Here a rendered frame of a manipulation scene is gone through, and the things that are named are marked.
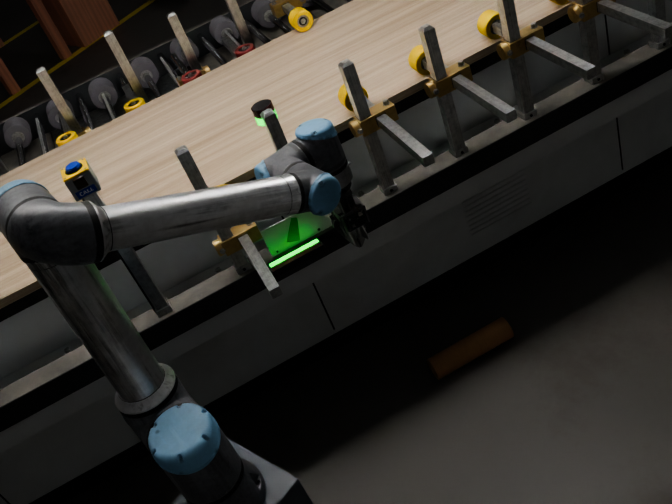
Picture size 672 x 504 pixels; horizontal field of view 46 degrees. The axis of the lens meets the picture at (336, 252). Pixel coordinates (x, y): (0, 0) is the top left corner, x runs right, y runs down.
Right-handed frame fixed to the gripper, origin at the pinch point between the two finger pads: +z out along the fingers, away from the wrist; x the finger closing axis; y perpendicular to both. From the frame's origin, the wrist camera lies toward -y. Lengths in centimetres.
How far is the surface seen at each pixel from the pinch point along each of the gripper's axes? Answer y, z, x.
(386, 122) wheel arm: -23.5, -14.4, 24.3
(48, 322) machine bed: -51, 9, -89
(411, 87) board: -46, -9, 42
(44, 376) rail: -30, 12, -94
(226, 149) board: -63, -10, -17
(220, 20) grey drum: -182, -10, 13
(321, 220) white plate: -29.0, 8.0, -2.5
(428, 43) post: -29, -27, 44
